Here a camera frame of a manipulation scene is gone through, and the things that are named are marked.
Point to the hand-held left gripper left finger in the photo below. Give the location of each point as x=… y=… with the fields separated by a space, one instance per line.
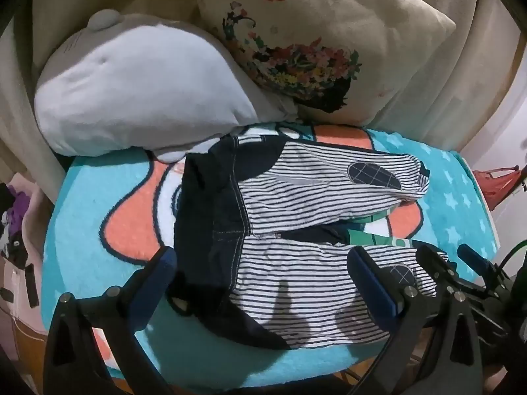
x=158 y=282

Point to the beige sofa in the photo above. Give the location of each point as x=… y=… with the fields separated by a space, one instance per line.
x=477 y=74

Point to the floral print cushion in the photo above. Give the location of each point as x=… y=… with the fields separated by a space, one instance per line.
x=313 y=28

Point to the printed cartoon blanket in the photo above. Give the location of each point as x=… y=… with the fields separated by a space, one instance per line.
x=103 y=222

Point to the striped navy pants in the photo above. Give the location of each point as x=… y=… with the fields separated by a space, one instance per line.
x=288 y=214

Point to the purple clothes pile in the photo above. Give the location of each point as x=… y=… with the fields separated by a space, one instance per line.
x=16 y=214

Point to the red object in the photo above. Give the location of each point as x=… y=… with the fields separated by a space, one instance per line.
x=500 y=181

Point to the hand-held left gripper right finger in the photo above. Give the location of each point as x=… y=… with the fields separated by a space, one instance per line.
x=374 y=284

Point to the grey white plush toy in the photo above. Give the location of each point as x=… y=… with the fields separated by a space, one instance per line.
x=136 y=90

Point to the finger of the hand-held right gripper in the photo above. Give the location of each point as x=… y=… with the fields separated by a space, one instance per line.
x=436 y=265
x=473 y=257

